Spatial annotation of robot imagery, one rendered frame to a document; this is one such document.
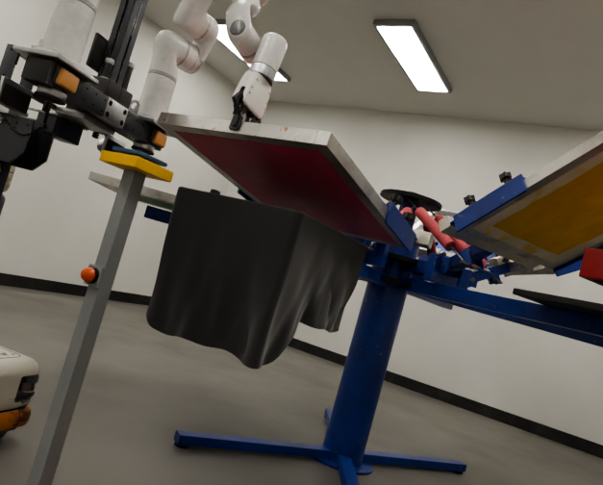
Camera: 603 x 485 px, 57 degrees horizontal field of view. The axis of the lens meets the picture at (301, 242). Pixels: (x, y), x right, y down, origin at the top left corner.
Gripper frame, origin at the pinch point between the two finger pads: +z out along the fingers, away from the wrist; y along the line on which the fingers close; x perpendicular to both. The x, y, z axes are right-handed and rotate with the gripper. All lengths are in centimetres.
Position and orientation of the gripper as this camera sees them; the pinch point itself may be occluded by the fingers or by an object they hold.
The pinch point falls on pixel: (239, 127)
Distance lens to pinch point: 156.1
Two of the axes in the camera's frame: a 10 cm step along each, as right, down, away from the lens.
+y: -4.2, -3.3, -8.4
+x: 8.4, 2.1, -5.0
